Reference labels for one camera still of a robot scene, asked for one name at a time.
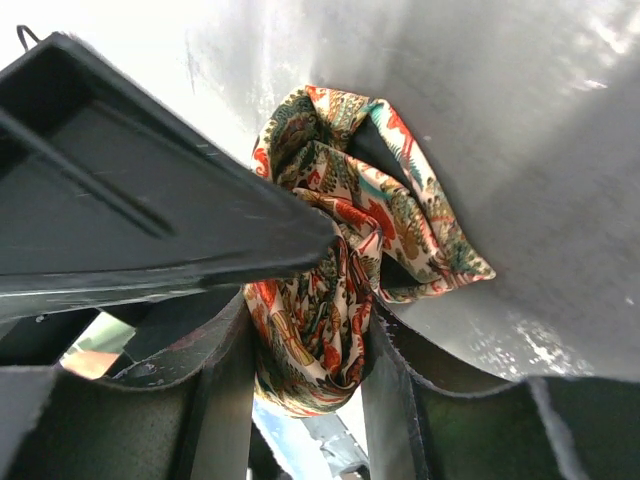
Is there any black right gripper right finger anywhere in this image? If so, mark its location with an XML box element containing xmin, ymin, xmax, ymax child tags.
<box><xmin>362</xmin><ymin>304</ymin><xmax>639</xmax><ymax>479</ymax></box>

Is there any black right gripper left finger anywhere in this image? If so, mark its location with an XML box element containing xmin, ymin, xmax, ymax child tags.
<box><xmin>1</xmin><ymin>287</ymin><xmax>254</xmax><ymax>479</ymax></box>

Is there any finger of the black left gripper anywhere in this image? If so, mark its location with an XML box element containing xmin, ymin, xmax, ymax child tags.
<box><xmin>1</xmin><ymin>33</ymin><xmax>335</xmax><ymax>320</ymax></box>

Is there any floral patterned tie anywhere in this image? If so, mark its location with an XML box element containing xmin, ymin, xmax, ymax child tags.
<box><xmin>243</xmin><ymin>85</ymin><xmax>495</xmax><ymax>418</ymax></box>

